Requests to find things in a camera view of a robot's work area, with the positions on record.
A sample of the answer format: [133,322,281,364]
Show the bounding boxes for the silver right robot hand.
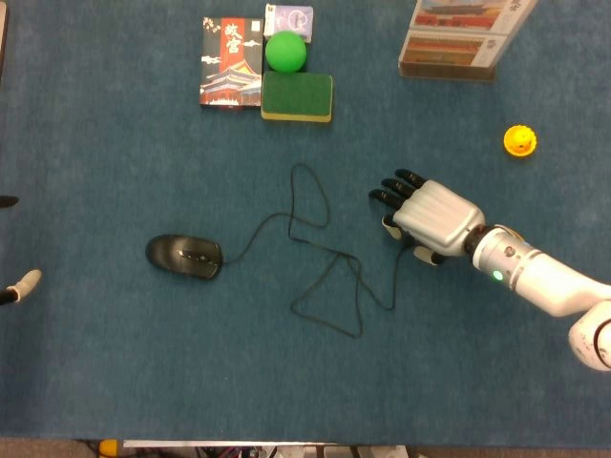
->
[368,167,487,266]

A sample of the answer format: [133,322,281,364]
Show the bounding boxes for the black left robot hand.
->
[0,195,43,306]

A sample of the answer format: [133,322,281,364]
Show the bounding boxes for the black computer mouse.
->
[145,233,224,281]

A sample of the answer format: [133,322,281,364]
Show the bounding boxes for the yellow toy duck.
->
[503,124,538,159]

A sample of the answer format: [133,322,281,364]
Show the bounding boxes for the blue felt table mat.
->
[0,0,611,449]

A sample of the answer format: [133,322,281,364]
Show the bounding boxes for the stacked red beige boxes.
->
[398,0,540,83]

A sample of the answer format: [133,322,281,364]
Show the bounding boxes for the palace print box, brown building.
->
[399,30,508,69]

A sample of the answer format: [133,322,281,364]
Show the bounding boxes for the green sponge with yellow base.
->
[260,71,335,124]

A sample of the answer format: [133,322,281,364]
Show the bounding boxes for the palace print box, red building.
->
[412,0,511,32]

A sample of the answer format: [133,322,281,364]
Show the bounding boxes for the green ball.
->
[264,30,307,73]

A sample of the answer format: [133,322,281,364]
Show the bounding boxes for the purple white card box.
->
[263,3,315,44]

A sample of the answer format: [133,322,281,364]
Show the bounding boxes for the brown wooden board edge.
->
[0,0,10,85]

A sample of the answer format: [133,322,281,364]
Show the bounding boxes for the black book with palace print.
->
[199,16,265,112]

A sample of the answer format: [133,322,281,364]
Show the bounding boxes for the thin black cable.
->
[221,161,408,341]

